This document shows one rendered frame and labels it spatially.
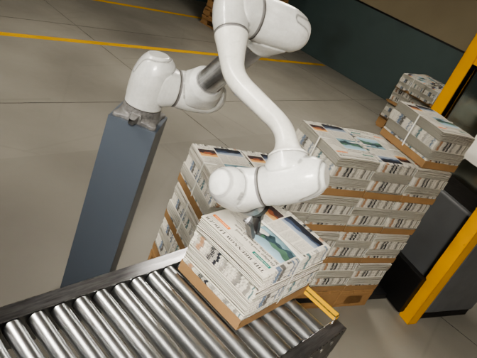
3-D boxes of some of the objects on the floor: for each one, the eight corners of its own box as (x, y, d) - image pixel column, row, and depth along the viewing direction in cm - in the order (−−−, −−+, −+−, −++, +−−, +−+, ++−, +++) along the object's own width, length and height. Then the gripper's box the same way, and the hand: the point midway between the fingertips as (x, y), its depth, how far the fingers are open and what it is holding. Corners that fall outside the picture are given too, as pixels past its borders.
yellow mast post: (345, 248, 380) (485, 18, 298) (353, 248, 385) (493, 22, 303) (351, 256, 374) (497, 23, 291) (360, 256, 378) (505, 27, 296)
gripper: (271, 158, 138) (294, 178, 157) (216, 227, 139) (246, 239, 158) (290, 172, 134) (312, 192, 153) (234, 243, 136) (262, 253, 154)
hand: (277, 215), depth 155 cm, fingers open, 13 cm apart
